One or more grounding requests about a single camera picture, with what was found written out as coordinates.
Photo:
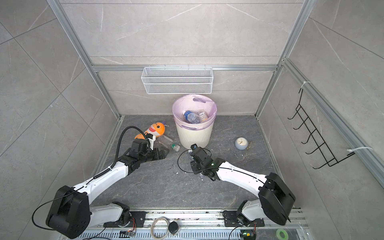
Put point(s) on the green tape roll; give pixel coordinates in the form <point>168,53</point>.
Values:
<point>282,234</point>

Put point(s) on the black round device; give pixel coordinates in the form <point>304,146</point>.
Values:
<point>173,228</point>

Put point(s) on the clear bottle orange white label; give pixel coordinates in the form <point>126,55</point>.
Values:
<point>203,116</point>

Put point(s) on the pink plastic bin liner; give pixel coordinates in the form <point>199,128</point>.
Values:
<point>194,103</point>

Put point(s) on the orange shark plush toy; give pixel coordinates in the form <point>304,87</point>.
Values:
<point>156,129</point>

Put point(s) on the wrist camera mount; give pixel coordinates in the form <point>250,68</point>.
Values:
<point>194,149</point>
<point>151,139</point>

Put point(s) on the Pocari Sweat bottle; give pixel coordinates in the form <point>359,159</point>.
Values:
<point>192,117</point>

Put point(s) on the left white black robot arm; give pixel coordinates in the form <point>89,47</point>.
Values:
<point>71,212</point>

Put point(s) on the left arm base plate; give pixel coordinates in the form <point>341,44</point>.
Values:
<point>133,219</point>

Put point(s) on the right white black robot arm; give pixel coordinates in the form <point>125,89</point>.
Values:
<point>274,199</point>

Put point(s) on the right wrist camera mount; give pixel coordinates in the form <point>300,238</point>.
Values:
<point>194,149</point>

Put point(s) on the cream ribbed trash bin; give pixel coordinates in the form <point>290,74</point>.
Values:
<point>191,135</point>

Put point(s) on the green label square clear bottle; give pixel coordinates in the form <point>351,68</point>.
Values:
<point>168,143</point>

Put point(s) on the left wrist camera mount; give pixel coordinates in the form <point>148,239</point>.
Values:
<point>151,139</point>

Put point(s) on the black wire hook rack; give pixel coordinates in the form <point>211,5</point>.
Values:
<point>315,135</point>

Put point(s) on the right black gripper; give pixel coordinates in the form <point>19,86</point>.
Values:
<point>195,170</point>

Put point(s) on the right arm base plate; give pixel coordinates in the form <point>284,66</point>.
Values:
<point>231,219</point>

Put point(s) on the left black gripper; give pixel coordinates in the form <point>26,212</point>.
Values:
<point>158,156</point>

